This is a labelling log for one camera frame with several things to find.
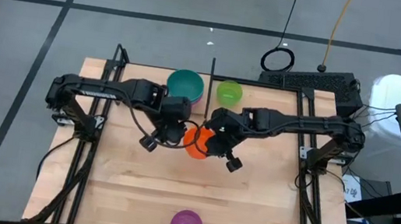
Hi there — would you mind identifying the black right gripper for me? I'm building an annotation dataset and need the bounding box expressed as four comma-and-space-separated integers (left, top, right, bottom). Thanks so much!
199, 124, 241, 162

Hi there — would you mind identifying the lime green plastic bowl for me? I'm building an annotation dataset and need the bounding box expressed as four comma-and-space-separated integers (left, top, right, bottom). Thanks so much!
213, 78, 245, 109

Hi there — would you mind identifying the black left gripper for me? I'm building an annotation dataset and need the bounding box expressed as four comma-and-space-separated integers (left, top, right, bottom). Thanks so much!
152, 113, 197, 152

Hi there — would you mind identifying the white paper sheet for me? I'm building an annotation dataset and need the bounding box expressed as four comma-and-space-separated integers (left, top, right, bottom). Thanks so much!
339, 173, 366, 205

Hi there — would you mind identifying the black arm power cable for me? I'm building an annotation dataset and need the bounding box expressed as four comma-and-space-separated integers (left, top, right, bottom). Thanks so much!
34, 129, 79, 186

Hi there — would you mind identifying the black aluminium table frame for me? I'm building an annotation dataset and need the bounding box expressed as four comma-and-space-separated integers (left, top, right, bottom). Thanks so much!
25, 34, 378, 224

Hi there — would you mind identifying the orange plastic bowl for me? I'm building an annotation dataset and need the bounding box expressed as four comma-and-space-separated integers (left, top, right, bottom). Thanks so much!
180, 124, 218, 163

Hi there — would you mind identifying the yellow floor cable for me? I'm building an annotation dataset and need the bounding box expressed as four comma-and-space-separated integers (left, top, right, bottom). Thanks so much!
318, 0, 355, 76

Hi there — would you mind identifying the teal plastic bowl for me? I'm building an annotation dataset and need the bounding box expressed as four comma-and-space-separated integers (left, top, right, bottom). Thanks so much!
164, 67, 208, 103

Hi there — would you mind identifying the black floor cable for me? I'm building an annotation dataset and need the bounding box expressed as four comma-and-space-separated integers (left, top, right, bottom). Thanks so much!
259, 0, 304, 75

